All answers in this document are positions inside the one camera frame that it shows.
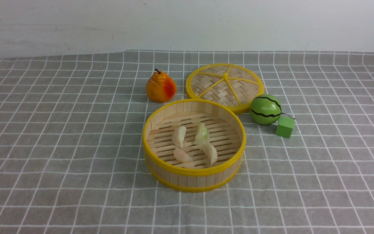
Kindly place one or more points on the white toy dumpling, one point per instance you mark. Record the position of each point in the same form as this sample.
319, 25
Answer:
178, 136

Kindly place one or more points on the pink toy dumpling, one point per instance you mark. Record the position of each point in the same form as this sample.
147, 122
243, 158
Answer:
182, 156

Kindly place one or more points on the grey checkered tablecloth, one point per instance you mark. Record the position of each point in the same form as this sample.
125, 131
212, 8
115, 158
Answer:
71, 160

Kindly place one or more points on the cream toy dumpling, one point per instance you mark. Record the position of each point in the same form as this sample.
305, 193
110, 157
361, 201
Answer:
211, 153

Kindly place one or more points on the green wooden cube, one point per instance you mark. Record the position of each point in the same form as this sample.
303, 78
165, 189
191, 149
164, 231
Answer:
285, 126

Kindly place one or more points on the orange toy pear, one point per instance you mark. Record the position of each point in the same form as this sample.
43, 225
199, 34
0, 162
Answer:
160, 87

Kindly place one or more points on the woven bamboo steamer lid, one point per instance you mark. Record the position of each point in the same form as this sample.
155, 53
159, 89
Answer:
232, 86

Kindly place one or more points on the yellow rimmed bamboo steamer tray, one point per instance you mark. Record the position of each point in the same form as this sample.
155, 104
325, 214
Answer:
227, 135

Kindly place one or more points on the green toy watermelon ball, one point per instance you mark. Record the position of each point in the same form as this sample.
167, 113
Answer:
265, 109

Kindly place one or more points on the green toy dumpling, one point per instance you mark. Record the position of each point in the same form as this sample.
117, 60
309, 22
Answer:
202, 136

